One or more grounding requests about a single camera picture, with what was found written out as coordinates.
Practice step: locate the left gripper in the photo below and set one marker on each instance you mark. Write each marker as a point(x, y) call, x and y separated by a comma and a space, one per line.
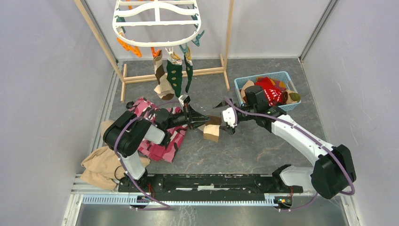
point(195, 119)

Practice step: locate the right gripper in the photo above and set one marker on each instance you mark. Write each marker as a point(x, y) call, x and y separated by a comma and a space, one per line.
point(229, 129)

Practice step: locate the tan brown striped sock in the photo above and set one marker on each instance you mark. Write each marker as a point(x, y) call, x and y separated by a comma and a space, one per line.
point(211, 129)
point(164, 89)

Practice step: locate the green sock with yellow cuff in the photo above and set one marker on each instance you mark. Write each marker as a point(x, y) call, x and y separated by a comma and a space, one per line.
point(175, 74)

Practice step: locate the teal clothespin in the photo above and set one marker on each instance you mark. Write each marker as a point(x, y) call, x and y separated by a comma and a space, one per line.
point(185, 49)
point(196, 40)

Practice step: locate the white clothespin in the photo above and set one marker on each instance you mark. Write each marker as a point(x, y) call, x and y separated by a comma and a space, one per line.
point(170, 52)

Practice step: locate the orange clothespin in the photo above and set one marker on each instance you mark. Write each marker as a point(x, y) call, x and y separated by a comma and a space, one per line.
point(155, 53)
point(123, 44)
point(135, 50)

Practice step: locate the white clip hanger frame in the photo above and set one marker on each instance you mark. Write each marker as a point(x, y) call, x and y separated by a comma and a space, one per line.
point(126, 8)

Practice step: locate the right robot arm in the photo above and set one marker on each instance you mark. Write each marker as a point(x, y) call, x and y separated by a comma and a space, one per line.
point(332, 170)

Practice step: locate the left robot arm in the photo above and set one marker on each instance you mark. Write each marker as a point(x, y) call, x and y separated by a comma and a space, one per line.
point(129, 130)

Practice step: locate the wooden hanger stand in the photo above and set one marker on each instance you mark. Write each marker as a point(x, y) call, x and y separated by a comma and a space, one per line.
point(121, 68)

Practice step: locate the brown tan socks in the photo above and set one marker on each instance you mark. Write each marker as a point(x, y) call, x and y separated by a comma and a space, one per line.
point(290, 97)

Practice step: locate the pink camouflage cloth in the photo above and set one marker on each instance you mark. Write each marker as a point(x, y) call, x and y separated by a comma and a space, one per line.
point(166, 149)

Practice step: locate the red white patterned sock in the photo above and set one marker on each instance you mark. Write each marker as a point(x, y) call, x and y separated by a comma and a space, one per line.
point(273, 90)

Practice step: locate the light blue plastic basket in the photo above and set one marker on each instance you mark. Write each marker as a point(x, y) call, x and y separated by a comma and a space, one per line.
point(282, 76)

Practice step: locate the beige cloth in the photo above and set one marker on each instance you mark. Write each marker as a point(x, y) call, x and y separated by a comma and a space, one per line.
point(102, 169)

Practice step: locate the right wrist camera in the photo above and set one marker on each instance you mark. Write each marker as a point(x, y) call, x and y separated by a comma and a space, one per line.
point(229, 113)

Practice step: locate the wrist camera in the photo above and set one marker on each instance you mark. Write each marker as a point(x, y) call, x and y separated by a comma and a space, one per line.
point(229, 113)
point(184, 100)

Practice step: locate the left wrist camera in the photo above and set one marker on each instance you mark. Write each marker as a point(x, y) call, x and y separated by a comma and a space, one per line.
point(184, 100)

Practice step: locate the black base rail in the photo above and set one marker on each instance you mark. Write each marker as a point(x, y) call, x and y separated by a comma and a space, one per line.
point(209, 187)

